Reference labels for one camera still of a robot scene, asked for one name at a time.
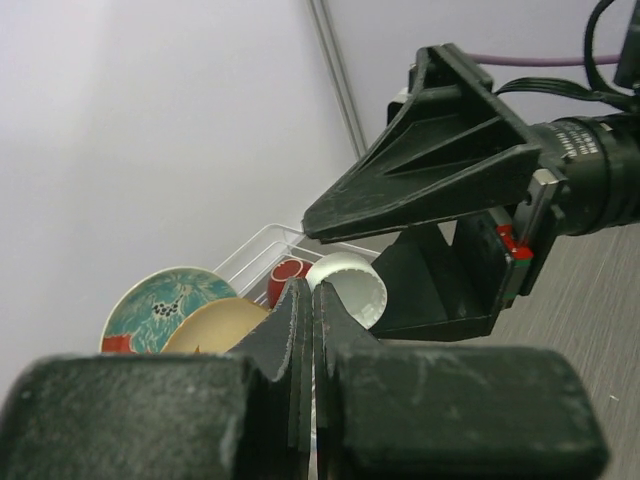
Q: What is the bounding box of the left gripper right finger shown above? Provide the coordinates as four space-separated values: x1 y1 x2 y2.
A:
312 282 610 479

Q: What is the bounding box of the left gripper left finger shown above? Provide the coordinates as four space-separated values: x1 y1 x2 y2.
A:
1 279 313 479

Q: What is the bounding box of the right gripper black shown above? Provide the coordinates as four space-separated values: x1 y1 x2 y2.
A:
302 43 570 340

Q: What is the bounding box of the white bottle cap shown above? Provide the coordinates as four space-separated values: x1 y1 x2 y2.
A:
305 252 388 329

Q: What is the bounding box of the beige bird plate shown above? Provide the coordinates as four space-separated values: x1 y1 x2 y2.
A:
161 297 269 354

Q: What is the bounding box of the red teal floral plate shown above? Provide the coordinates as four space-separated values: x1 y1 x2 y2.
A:
100 266 237 354

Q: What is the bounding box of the red bowl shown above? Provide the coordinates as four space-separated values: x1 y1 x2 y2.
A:
266 258 312 309

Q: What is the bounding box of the white wire dish rack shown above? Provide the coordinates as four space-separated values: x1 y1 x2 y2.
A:
214 224 380 307

